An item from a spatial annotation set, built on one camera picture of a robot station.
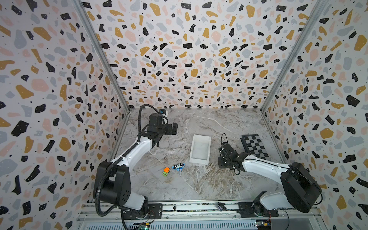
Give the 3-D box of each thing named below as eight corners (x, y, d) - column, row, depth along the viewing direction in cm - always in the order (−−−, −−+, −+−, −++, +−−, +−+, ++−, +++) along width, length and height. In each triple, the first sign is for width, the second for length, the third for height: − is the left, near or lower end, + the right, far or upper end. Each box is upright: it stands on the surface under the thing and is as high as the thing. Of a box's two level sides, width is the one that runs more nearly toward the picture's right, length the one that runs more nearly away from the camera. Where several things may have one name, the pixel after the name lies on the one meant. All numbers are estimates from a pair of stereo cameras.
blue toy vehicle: (171, 170, 89) (171, 169, 88) (172, 163, 92) (172, 162, 91) (184, 170, 89) (184, 169, 88) (185, 164, 92) (185, 162, 91)
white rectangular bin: (189, 163, 93) (189, 158, 88) (193, 139, 105) (193, 134, 100) (208, 166, 92) (210, 161, 87) (210, 141, 104) (211, 136, 99)
